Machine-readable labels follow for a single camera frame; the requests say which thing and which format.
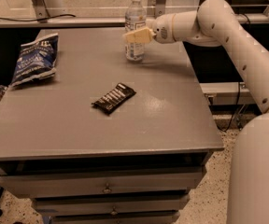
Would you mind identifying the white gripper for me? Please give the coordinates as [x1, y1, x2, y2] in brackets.
[122, 14, 175, 44]

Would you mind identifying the clear plastic water bottle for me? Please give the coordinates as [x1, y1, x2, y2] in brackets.
[125, 0, 147, 62]

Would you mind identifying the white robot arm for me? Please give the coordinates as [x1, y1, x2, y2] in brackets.
[123, 0, 269, 224]

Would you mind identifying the blue chip bag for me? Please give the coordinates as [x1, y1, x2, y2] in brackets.
[10, 33, 59, 87]

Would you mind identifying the black snack bar wrapper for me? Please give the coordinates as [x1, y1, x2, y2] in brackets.
[92, 83, 136, 115]

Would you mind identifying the metal beam right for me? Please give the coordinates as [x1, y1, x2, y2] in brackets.
[201, 82, 255, 105]

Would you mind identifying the grey drawer cabinet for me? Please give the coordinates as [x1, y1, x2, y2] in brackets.
[0, 26, 225, 224]

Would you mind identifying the middle grey drawer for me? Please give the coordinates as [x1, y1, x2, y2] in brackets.
[34, 191, 190, 216]

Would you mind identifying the grey drawer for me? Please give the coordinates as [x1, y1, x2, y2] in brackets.
[52, 211, 180, 224]
[0, 167, 204, 199]
[34, 191, 190, 216]

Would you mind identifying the bottom grey drawer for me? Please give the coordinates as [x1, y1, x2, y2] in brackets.
[52, 211, 180, 224]

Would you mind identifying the top grey drawer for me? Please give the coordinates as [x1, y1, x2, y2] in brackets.
[0, 167, 204, 199]

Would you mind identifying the black cable on rail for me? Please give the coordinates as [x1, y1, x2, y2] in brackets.
[0, 13, 77, 22]

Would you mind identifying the metal frame rail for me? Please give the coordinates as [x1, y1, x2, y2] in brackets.
[0, 14, 269, 28]

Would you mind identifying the black hanging cable right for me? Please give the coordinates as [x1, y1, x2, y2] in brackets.
[218, 81, 242, 133]

